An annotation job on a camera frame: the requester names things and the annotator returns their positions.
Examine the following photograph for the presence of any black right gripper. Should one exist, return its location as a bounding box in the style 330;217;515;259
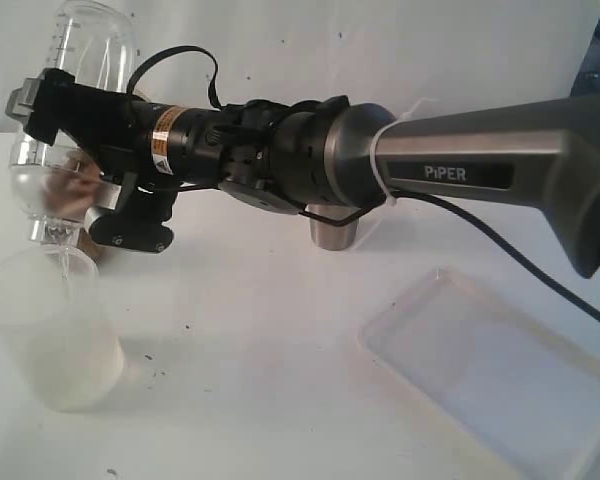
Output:
27;68;150;208

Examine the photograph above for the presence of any clear dome shaker lid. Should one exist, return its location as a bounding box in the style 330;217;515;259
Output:
9;149;107;256

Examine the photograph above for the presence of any clear plastic shaker cup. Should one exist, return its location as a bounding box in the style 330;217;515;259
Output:
5;1;136;166

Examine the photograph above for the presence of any brown wooden round cup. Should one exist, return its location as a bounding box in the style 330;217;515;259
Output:
59;149;106;264

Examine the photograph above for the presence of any translucent plastic tall container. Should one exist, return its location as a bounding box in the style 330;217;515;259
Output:
0;245;126;411

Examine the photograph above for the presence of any stainless steel tumbler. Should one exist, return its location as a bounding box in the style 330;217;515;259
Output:
308;205;358;251

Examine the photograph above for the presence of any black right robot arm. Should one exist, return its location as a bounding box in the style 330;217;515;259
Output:
6;69;600;278

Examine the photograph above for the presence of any white rectangular plastic tray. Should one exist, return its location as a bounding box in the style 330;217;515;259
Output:
359;269;600;479

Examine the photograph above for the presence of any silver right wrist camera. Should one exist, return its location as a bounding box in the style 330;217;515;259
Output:
82;179;176;255

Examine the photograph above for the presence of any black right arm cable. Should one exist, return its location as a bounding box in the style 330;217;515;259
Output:
127;45;600;336

